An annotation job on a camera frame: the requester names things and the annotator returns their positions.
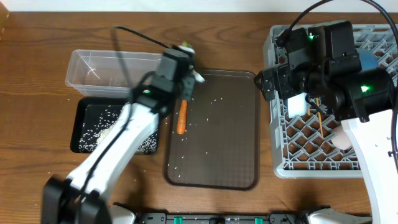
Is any orange carrot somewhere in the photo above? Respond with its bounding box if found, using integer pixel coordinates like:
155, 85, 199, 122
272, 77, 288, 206
177, 100, 188, 134

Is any dark blue plate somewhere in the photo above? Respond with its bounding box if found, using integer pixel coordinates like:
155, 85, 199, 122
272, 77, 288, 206
356, 48, 379, 70

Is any grey dishwasher rack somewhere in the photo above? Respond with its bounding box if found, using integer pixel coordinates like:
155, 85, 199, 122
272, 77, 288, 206
269, 24, 397, 179

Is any brown serving tray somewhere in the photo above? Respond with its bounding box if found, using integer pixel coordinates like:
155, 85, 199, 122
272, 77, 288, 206
163, 70, 260, 191

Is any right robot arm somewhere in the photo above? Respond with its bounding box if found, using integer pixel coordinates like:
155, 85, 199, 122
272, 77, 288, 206
254, 21, 397, 223

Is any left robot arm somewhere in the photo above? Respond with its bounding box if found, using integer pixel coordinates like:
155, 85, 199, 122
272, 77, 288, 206
40, 45, 197, 223

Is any cooked white rice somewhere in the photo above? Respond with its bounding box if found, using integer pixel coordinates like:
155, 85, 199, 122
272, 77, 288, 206
77, 107, 159, 155

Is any clear plastic bin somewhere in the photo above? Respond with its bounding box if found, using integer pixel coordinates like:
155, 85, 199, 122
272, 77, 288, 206
65, 49, 162, 98

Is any black waste tray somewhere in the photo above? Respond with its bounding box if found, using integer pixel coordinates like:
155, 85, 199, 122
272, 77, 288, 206
70, 96, 162, 156

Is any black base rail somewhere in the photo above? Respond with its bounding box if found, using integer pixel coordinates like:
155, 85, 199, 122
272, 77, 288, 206
134, 212, 308, 224

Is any light blue rice bowl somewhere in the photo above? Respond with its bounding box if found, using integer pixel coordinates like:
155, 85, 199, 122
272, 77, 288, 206
287, 93, 307, 119

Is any white napkin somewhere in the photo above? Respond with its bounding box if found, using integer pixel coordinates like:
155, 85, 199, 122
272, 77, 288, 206
178, 44, 205, 83

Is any green snack wrapper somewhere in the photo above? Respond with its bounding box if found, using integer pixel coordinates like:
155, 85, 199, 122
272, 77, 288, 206
182, 41, 192, 48

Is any small pink cup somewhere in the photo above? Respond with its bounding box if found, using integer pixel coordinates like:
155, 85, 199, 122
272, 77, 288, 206
331, 126, 353, 150

